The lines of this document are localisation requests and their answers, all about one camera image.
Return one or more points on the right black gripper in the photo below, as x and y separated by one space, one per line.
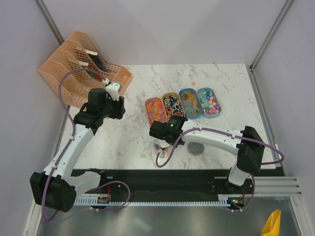
180 144

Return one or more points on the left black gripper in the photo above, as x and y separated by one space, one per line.
119 109

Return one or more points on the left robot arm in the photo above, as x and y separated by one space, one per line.
54 187

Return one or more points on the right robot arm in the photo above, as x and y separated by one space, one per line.
245 144

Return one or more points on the pink star candy tray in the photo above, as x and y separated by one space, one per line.
155 110

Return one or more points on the clear plastic jar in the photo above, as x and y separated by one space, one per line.
163 149

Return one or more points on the tan lollipop tray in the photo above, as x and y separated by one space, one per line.
173 105

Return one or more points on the silver jar lid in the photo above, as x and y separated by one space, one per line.
195 149

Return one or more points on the blue jelly candy tray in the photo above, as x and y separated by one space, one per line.
191 103

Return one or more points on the light blue candy tray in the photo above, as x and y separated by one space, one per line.
209 102

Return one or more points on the black book in rack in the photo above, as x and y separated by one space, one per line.
97 60

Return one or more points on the peach file organizer rack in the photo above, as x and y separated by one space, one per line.
71 55

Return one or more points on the yellow plastic scoop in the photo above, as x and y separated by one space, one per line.
273 224

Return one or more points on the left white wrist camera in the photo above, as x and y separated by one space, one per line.
113 89

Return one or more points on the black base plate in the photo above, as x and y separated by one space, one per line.
170 185

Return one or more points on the white cable duct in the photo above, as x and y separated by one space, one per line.
102 201

